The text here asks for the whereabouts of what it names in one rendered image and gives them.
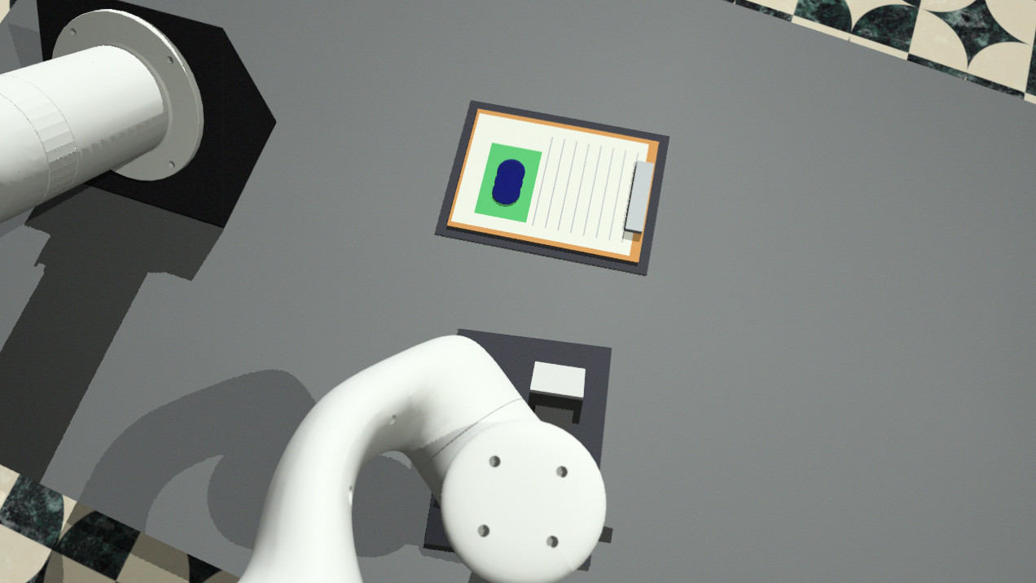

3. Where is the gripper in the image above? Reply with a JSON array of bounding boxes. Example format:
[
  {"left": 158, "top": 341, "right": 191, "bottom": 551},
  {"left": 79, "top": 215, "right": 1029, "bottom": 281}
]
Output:
[{"left": 433, "top": 498, "right": 613, "bottom": 543}]

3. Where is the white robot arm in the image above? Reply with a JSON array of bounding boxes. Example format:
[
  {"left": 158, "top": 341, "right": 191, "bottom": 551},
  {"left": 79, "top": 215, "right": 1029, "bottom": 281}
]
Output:
[{"left": 0, "top": 9, "right": 606, "bottom": 583}]

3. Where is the dark blue round mark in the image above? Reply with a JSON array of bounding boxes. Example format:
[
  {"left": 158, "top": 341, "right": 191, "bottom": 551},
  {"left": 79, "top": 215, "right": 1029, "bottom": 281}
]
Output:
[
  {"left": 498, "top": 159, "right": 525, "bottom": 178},
  {"left": 493, "top": 179, "right": 520, "bottom": 204},
  {"left": 495, "top": 169, "right": 523, "bottom": 188}
]

